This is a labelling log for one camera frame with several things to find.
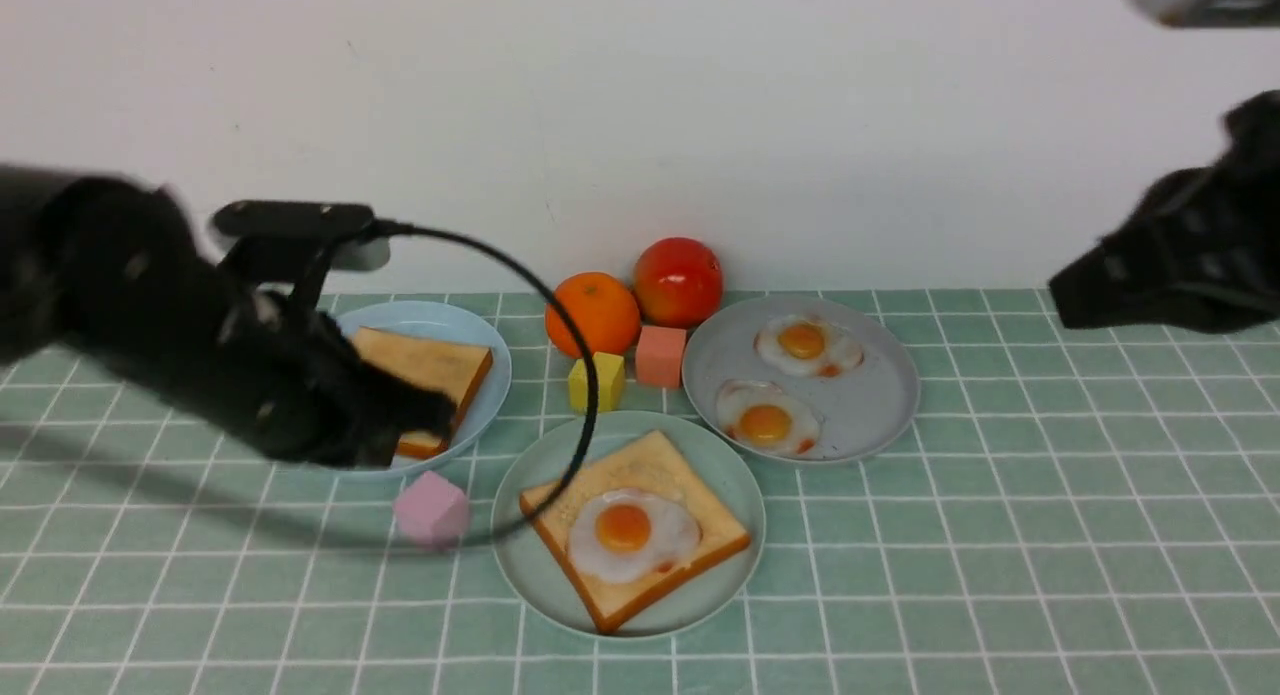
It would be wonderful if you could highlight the fried egg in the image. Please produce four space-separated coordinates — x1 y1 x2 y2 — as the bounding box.
716 380 822 458
566 486 701 585
753 315 867 379

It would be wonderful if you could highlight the yellow foam cube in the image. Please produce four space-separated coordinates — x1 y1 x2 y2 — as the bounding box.
567 352 626 413

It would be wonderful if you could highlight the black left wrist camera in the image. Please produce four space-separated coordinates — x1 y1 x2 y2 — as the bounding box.
207 200 390 282

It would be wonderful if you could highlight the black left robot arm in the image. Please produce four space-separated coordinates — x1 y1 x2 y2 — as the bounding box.
3 165 457 470

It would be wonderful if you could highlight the red tomato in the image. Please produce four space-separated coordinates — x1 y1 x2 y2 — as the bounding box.
632 238 724 329

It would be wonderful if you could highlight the pink foam cube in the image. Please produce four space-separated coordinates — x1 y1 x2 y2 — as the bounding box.
393 471 471 552

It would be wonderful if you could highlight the salmon foam cube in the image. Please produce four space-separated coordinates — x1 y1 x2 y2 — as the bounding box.
634 325 689 389

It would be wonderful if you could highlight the black camera cable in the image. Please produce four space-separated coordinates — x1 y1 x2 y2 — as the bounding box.
372 221 602 550

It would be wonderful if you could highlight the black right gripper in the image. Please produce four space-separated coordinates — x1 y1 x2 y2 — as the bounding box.
1050 90 1279 334

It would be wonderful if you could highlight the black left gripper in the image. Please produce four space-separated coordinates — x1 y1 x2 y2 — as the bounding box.
170 285 457 468

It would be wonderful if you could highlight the orange fruit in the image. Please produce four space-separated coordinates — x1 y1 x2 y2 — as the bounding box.
554 271 643 356

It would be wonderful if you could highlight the grey plate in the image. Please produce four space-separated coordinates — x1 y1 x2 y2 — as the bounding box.
682 293 922 466

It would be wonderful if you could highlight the teal green plate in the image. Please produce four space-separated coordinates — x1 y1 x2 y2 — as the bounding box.
495 411 765 639

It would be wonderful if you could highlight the toast slice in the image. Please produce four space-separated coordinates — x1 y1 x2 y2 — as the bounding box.
532 430 753 635
352 326 494 461

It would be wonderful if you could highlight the light blue plate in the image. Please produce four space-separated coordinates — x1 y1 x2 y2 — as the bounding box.
337 300 513 477

